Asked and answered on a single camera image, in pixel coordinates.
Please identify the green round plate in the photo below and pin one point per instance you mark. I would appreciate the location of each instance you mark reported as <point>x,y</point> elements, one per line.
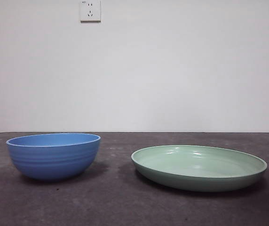
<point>195,181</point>

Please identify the blue ribbed bowl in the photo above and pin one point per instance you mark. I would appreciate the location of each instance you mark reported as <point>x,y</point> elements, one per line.
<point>54,162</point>

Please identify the white wall socket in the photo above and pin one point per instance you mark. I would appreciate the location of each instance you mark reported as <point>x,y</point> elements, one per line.
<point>90,11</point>

